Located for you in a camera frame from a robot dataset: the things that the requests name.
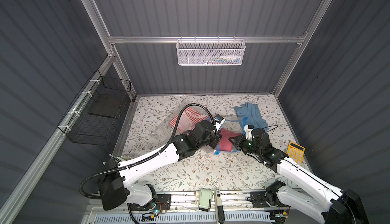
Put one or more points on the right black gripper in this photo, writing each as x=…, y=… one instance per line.
x=240, y=141

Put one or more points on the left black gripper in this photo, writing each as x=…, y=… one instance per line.
x=215, y=139

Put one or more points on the striped garment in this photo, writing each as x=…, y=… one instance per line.
x=189, y=119

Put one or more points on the red garment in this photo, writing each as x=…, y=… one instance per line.
x=225, y=144

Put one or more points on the blue tank top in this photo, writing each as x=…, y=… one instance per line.
x=249, y=114

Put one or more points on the clear vacuum bag blue zipper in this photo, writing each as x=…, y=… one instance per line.
x=181, y=143

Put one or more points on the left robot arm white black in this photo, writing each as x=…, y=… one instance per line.
x=119, y=185

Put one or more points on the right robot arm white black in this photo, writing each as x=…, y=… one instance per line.
x=321, y=201

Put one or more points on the yellow calculator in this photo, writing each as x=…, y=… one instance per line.
x=296, y=152

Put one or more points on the white metal pen cup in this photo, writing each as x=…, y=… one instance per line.
x=121, y=158

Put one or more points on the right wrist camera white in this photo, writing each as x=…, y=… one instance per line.
x=248, y=131

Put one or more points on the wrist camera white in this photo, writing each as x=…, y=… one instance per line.
x=218, y=122
x=248, y=131

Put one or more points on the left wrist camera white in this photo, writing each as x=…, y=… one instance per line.
x=218, y=122

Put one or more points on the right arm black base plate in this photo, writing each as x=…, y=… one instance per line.
x=261, y=199

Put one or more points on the pale green box on rail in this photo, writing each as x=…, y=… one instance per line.
x=204, y=200

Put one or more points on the black handle on rail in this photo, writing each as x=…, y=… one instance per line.
x=220, y=216

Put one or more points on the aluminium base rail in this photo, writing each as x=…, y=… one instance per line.
x=184, y=210

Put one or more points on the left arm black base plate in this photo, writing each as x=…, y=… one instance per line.
x=163, y=202

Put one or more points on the white wire wall basket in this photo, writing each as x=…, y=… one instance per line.
x=207, y=52

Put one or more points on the black wire wall basket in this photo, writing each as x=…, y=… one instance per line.
x=100, y=115

